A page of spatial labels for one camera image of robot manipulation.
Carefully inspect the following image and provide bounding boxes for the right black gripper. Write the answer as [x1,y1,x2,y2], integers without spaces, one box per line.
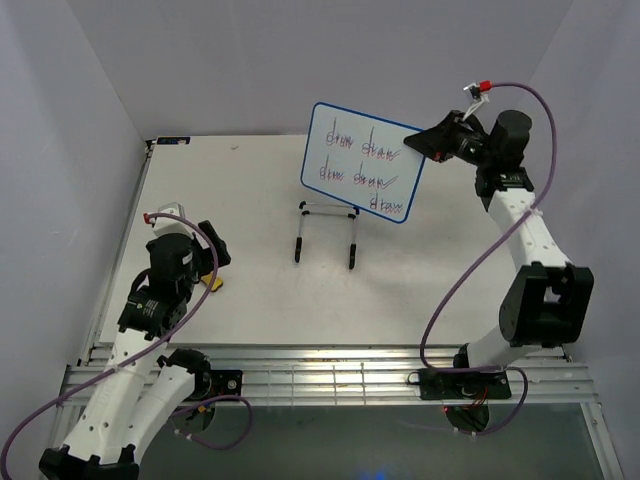
[402,110,494,167]

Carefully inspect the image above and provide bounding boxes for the yellow bone-shaped eraser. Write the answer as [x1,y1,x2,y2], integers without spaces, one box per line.
[200,274,224,293]

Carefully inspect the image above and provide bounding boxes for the blue framed whiteboard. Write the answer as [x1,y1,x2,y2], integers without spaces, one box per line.
[300,102,425,224]

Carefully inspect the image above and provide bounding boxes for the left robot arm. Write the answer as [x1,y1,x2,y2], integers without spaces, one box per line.
[39,212,231,479]

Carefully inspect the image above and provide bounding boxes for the left blue corner label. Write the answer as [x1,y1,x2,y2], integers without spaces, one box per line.
[156,136,191,145]

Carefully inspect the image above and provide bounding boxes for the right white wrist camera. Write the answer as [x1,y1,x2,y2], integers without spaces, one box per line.
[462,80,493,121]

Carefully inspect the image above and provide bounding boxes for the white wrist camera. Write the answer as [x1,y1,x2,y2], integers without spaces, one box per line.
[462,80,493,121]
[143,202,189,238]

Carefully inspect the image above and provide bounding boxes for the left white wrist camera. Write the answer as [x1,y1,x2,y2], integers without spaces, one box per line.
[143,202,189,238]

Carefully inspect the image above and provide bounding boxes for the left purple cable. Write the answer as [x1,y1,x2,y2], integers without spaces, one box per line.
[0,212,253,451]

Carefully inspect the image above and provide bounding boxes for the purple cable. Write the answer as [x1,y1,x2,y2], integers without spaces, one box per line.
[0,212,253,451]
[399,81,558,437]

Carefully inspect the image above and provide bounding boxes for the wire whiteboard stand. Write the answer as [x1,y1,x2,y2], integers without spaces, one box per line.
[293,200,361,271]

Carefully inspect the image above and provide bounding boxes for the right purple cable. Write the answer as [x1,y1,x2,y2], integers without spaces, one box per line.
[399,81,558,437]

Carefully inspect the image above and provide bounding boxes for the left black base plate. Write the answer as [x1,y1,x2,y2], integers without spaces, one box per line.
[188,370,243,401]

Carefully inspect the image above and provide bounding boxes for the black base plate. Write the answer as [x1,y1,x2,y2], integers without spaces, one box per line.
[188,370,243,401]
[407,368,512,400]

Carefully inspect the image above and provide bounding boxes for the aluminium frame rail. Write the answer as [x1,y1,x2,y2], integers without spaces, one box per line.
[54,329,601,409]

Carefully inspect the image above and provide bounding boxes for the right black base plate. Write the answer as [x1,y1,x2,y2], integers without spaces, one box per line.
[407,368,512,400]

